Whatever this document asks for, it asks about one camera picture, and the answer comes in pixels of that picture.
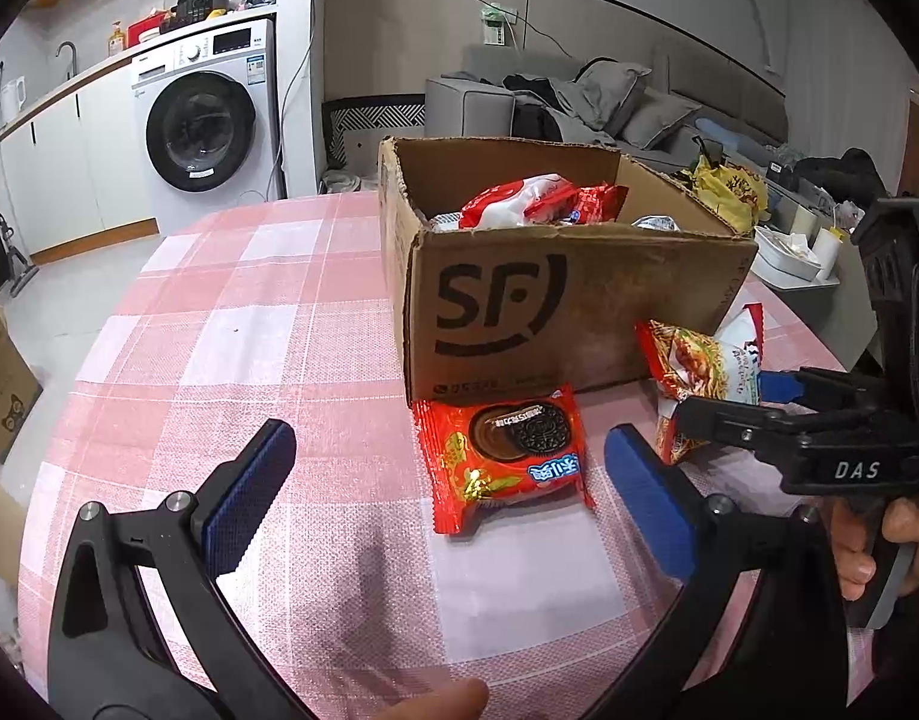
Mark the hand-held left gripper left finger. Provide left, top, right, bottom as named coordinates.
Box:
left=46, top=418, right=314, bottom=720

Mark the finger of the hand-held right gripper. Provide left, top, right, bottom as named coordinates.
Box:
left=759, top=367, right=881, bottom=421
left=673, top=394, right=813, bottom=466

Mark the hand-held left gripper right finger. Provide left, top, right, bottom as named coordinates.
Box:
left=579, top=424, right=854, bottom=720

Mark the orange noodle snack packet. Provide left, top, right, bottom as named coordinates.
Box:
left=635, top=302, right=767, bottom=466

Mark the red cookie packet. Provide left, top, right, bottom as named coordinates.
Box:
left=412, top=384, right=597, bottom=537

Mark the brown cardboard box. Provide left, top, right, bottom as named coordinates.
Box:
left=376, top=136, right=761, bottom=407

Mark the white and red snack bag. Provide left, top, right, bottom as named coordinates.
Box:
left=459, top=175, right=580, bottom=230

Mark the person's right hand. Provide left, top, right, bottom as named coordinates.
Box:
left=827, top=499, right=919, bottom=605

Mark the person's left hand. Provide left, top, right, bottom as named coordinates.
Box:
left=388, top=679, right=492, bottom=720

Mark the white side table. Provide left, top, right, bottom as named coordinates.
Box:
left=752, top=172, right=881, bottom=372

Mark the white cup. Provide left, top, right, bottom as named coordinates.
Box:
left=813, top=229, right=851, bottom=282

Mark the white plastic tray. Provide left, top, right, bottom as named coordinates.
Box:
left=752, top=225, right=843, bottom=290

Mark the pink checkered tablecloth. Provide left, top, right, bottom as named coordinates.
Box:
left=20, top=191, right=891, bottom=720

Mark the black bag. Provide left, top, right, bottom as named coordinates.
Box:
left=793, top=148, right=888, bottom=211

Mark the yellow plastic bag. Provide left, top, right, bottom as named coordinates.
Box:
left=688, top=157, right=770, bottom=235

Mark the small cardboard box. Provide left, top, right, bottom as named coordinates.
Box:
left=0, top=305, right=44, bottom=466

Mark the floor mop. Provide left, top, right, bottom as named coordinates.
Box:
left=0, top=214, right=36, bottom=293

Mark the pile of dark clothes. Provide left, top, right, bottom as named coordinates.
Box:
left=504, top=60, right=651, bottom=147

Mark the white washing machine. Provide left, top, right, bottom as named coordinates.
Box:
left=129, top=11, right=284, bottom=235

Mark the white counter cabinet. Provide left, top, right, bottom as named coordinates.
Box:
left=0, top=67, right=160, bottom=265

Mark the dark patterned panel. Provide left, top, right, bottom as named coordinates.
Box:
left=322, top=94, right=428, bottom=192

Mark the grey sofa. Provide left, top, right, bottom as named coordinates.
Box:
left=425, top=41, right=791, bottom=173

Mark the white electric kettle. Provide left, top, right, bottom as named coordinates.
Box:
left=0, top=77, right=29, bottom=127

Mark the red box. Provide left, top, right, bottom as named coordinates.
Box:
left=127, top=11, right=176, bottom=46

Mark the black rice cooker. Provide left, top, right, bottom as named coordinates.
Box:
left=175, top=0, right=239, bottom=27

